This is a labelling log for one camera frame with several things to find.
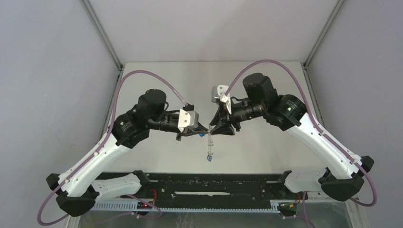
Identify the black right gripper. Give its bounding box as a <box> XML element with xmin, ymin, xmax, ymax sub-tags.
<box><xmin>210</xmin><ymin>99</ymin><xmax>265</xmax><ymax>137</ymax></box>

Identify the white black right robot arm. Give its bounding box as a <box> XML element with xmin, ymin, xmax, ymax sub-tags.
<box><xmin>210</xmin><ymin>73</ymin><xmax>374</xmax><ymax>201</ymax></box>

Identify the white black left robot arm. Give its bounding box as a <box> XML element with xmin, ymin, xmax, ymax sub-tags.
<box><xmin>46</xmin><ymin>89</ymin><xmax>208</xmax><ymax>217</ymax></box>

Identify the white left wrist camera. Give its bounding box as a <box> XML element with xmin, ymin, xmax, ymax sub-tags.
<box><xmin>177</xmin><ymin>109</ymin><xmax>199</xmax><ymax>133</ymax></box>

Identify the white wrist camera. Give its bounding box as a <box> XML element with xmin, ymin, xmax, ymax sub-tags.
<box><xmin>177</xmin><ymin>109</ymin><xmax>199</xmax><ymax>133</ymax></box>
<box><xmin>211</xmin><ymin>85</ymin><xmax>232</xmax><ymax>114</ymax></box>

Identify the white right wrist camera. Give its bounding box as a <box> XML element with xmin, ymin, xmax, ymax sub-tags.
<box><xmin>211</xmin><ymin>85</ymin><xmax>232</xmax><ymax>114</ymax></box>

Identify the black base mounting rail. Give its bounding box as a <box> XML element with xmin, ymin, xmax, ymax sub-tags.
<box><xmin>107</xmin><ymin>172</ymin><xmax>309</xmax><ymax>212</ymax></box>

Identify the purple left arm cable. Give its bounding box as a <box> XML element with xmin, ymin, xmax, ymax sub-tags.
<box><xmin>37</xmin><ymin>69</ymin><xmax>190</xmax><ymax>227</ymax></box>

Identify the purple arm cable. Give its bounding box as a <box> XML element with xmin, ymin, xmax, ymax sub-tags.
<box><xmin>224</xmin><ymin>59</ymin><xmax>378</xmax><ymax>208</ymax></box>
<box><xmin>37</xmin><ymin>69</ymin><xmax>190</xmax><ymax>227</ymax></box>

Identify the aluminium frame rail right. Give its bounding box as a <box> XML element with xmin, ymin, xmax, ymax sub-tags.
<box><xmin>301</xmin><ymin>0</ymin><xmax>348</xmax><ymax>125</ymax></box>

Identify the aluminium frame rail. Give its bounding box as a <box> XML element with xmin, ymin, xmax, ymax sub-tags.
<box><xmin>301</xmin><ymin>0</ymin><xmax>348</xmax><ymax>125</ymax></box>
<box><xmin>80</xmin><ymin>0</ymin><xmax>123</xmax><ymax>138</ymax></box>

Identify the aluminium frame rail left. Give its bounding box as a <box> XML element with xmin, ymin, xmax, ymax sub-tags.
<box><xmin>80</xmin><ymin>0</ymin><xmax>123</xmax><ymax>138</ymax></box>

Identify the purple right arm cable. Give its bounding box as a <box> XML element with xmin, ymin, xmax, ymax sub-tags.
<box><xmin>224</xmin><ymin>59</ymin><xmax>378</xmax><ymax>208</ymax></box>

